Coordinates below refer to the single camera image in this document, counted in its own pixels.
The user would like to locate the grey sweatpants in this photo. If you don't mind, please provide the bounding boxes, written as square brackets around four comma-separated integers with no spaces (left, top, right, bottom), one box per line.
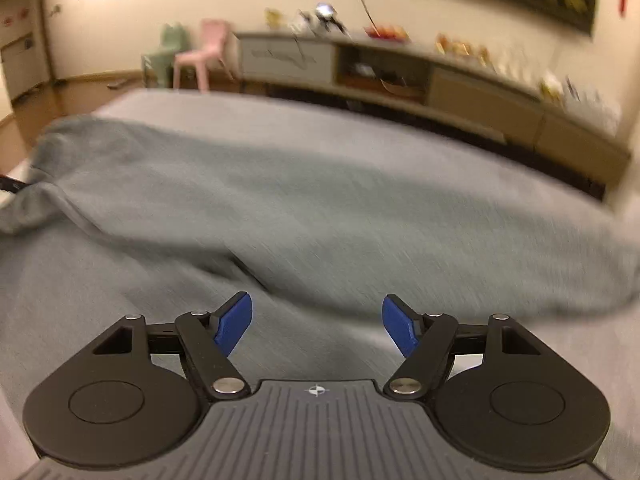
[0,115,640,318]

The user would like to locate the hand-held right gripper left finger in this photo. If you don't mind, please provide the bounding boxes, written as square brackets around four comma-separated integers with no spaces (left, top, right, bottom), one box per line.
[92,291,253,403]

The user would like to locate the pink plastic chair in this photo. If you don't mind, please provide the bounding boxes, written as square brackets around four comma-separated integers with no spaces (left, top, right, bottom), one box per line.
[172,19,234,92]

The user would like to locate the wooden door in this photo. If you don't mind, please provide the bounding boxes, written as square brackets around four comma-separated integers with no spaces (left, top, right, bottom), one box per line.
[0,0,54,102]

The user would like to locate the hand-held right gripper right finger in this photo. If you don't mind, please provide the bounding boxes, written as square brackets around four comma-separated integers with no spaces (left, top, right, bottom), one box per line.
[382,294,543,401]

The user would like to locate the red fruit plate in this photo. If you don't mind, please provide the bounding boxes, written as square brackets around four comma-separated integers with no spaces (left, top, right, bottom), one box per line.
[365,24,411,42]

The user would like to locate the golden tissue box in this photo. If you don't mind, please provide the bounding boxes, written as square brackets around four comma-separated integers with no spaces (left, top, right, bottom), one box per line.
[540,76,566,102]

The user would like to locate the black hanging cable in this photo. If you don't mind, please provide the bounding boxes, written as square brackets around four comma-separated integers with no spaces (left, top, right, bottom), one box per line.
[351,0,382,36]

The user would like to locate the long low TV cabinet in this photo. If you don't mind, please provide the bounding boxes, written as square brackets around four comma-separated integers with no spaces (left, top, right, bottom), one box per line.
[234,30,632,197]

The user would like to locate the green plastic chair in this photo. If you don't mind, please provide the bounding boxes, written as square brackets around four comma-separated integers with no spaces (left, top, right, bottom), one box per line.
[142,22,194,88]

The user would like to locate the cluster of clear glasses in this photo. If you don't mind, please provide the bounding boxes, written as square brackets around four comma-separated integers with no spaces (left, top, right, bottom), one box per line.
[499,51,537,82]

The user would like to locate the grey organizer tray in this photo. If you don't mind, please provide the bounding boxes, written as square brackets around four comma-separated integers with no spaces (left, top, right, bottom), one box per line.
[565,76,622,122]

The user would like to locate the spare hand-held gripper device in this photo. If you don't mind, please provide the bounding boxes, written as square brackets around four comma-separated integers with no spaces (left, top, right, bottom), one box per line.
[297,3,351,37]

